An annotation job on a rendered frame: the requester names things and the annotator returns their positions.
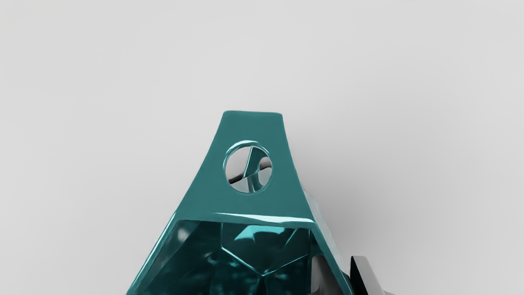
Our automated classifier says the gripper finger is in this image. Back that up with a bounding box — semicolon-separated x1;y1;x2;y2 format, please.
349;256;397;295

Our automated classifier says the teal faceted mug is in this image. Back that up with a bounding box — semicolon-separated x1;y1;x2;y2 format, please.
126;110;355;295

